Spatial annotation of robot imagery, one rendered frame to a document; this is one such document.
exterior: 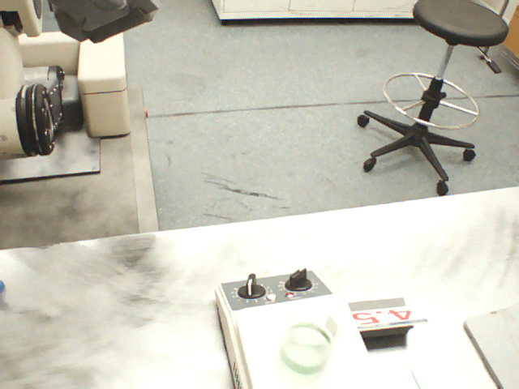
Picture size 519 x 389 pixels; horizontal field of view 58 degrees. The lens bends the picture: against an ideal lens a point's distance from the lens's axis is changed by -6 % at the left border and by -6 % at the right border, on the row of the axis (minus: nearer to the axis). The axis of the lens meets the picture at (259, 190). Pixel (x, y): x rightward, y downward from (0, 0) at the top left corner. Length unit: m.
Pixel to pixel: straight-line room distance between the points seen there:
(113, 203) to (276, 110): 1.17
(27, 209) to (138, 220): 0.28
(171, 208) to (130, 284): 1.13
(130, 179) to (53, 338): 0.79
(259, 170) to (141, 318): 1.37
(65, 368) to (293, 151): 1.59
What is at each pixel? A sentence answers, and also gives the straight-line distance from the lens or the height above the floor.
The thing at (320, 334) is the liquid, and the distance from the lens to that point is 0.48.
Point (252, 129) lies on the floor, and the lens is 2.12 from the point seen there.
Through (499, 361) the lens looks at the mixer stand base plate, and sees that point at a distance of 0.66.
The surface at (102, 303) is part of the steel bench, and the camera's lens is 0.63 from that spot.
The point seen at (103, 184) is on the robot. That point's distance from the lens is 1.33.
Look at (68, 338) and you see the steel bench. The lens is 0.61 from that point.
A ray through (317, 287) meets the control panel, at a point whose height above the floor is 0.80.
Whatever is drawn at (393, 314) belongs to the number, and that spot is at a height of 0.77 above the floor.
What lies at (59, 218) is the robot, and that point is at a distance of 1.27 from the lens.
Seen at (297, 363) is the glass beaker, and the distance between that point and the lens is 0.45.
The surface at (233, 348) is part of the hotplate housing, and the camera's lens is 0.51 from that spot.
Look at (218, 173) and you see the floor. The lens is 1.89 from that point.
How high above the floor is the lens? 1.27
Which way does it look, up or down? 44 degrees down
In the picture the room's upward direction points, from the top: 7 degrees clockwise
